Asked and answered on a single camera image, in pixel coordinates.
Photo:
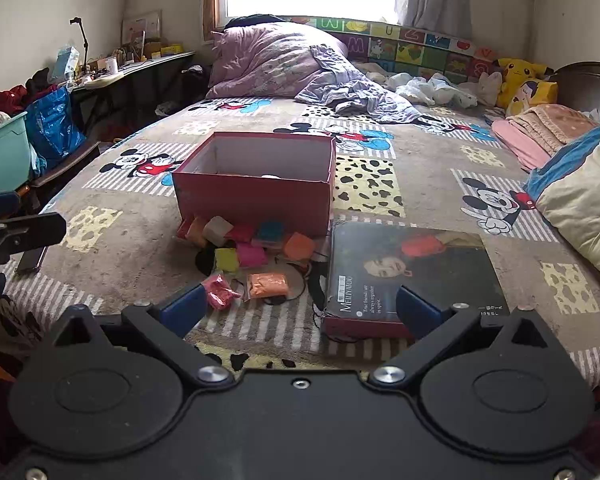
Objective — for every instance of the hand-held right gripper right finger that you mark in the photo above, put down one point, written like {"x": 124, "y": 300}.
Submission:
{"x": 420, "y": 312}

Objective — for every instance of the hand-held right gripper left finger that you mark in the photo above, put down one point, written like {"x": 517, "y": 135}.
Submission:
{"x": 185, "y": 307}

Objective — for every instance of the dark portrait box lid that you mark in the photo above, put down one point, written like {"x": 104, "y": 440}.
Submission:
{"x": 420, "y": 275}

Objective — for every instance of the pile of coloured clay packets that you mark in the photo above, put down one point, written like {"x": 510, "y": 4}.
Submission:
{"x": 252, "y": 255}

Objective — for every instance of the red cardboard box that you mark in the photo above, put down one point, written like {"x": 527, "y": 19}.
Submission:
{"x": 260, "y": 195}

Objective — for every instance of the dark mobile phone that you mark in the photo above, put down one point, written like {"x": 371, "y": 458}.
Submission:
{"x": 30, "y": 260}

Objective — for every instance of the teal plastic bin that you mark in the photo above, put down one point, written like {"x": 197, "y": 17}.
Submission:
{"x": 5, "y": 157}

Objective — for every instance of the blue plastic bag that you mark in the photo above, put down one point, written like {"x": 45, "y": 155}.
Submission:
{"x": 55, "y": 127}

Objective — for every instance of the red clothes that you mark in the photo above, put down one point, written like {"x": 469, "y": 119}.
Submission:
{"x": 7, "y": 100}

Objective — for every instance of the blue tissue pack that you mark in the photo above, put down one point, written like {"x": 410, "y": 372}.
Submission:
{"x": 64, "y": 62}

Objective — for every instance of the white cup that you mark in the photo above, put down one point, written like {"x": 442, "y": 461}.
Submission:
{"x": 111, "y": 66}

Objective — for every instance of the black clamp stand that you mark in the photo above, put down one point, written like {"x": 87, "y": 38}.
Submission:
{"x": 85, "y": 40}

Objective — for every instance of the black desk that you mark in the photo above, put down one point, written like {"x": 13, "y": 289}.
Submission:
{"x": 140, "y": 72}

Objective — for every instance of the cream and blue pillow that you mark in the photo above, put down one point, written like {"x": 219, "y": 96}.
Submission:
{"x": 585, "y": 200}

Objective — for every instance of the folded pink blanket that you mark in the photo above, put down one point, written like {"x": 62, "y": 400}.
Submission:
{"x": 540, "y": 132}

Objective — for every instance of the white plastic bags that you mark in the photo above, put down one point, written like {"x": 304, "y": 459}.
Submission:
{"x": 435, "y": 90}

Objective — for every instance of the white picture board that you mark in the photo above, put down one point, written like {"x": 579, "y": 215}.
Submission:
{"x": 141, "y": 27}

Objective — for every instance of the purple patterned cloth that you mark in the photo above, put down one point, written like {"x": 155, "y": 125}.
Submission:
{"x": 355, "y": 92}

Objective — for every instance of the yellow box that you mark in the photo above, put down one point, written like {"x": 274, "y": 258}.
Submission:
{"x": 171, "y": 49}

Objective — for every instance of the white plush toy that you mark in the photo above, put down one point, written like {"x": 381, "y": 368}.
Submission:
{"x": 490, "y": 89}

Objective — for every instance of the yellow plush toy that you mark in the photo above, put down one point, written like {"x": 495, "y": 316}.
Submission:
{"x": 522, "y": 80}

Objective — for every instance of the pink quilt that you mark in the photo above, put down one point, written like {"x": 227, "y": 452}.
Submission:
{"x": 270, "y": 60}

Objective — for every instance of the dark wooden headboard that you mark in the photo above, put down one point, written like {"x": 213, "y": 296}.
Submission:
{"x": 590, "y": 87}

